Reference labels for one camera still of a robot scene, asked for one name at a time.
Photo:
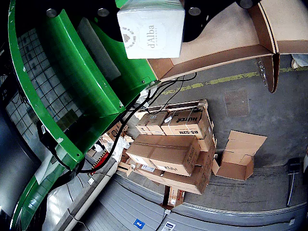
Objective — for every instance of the large cardboard box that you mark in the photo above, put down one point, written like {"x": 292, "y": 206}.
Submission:
{"x": 192, "y": 180}

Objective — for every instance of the small labelled cardboard box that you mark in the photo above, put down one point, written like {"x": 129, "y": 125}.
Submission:
{"x": 151, "y": 121}

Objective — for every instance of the long cardboard box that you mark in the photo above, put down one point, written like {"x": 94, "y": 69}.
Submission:
{"x": 166, "y": 151}

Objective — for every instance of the green metal shelf structure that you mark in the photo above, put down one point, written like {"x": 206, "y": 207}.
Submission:
{"x": 84, "y": 79}

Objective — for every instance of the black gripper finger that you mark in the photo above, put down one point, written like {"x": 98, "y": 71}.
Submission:
{"x": 197, "y": 21}
{"x": 108, "y": 24}

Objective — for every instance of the open empty cardboard box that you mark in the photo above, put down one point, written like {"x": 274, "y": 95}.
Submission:
{"x": 238, "y": 156}

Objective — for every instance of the tall white product box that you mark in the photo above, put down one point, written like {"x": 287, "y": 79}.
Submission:
{"x": 154, "y": 36}

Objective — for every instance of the small red printed carton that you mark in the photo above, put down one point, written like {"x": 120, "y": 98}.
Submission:
{"x": 174, "y": 197}

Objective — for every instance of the divided cardboard box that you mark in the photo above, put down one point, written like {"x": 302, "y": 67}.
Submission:
{"x": 228, "y": 36}

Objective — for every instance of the cardboard box printed BS-52M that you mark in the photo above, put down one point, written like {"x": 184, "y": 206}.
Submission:
{"x": 187, "y": 122}

